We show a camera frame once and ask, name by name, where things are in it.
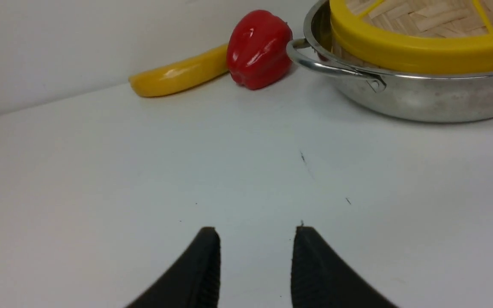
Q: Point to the yellow banana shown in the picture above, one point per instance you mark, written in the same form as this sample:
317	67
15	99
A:
182	75

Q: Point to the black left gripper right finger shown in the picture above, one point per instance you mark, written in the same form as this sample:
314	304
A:
321	279

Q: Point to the red bell pepper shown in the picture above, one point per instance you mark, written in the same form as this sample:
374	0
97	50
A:
256	53

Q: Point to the stainless steel pot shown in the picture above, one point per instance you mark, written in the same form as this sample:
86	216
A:
415	97

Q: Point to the yellow bamboo steamer lid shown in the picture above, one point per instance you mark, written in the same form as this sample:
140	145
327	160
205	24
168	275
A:
417	36

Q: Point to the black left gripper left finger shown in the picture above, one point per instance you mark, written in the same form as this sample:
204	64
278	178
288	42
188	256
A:
192	281

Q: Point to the yellow rimmed bamboo steamer basket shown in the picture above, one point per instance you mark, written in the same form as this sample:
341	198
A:
349	58

